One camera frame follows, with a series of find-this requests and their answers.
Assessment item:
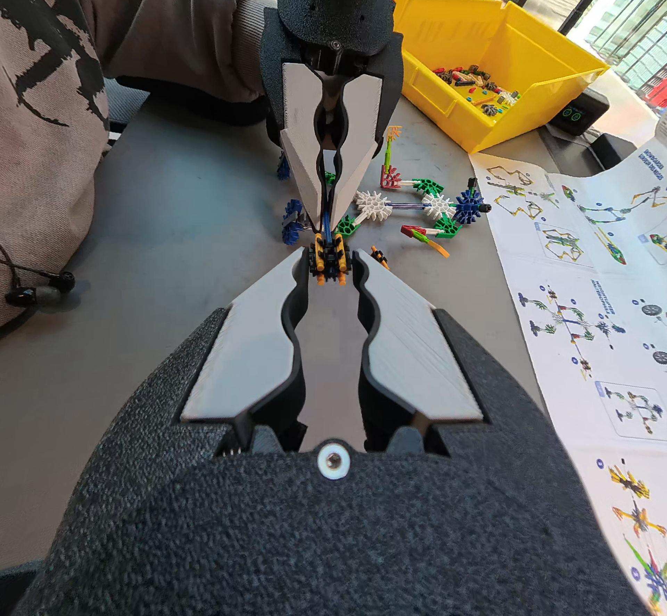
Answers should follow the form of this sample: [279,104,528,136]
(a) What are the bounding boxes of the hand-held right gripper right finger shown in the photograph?
[353,249,485,452]

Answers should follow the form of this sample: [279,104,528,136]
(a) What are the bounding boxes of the black box with green light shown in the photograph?
[542,90,611,139]

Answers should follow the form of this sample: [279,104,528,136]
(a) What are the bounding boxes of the black flat box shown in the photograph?
[587,128,652,177]

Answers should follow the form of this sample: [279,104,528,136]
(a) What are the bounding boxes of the white building instruction sheet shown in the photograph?
[469,137,667,616]

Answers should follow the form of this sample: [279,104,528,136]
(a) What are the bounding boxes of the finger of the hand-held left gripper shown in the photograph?
[327,72,386,233]
[280,60,334,225]

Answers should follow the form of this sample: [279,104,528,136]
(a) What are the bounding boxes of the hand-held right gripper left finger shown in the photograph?
[181,249,311,452]

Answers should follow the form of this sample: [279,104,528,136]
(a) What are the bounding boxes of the blue toy rod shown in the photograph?
[318,173,339,246]

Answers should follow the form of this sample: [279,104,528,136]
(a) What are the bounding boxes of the black earphones with cable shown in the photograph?
[0,244,78,330]

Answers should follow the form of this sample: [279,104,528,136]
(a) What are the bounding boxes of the pile of small building parts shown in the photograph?
[431,64,522,118]

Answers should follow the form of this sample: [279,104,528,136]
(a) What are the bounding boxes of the colourful rod connector toy model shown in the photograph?
[274,124,493,262]

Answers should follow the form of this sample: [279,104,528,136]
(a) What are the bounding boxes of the person's beige printed hoodie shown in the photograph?
[0,0,115,325]

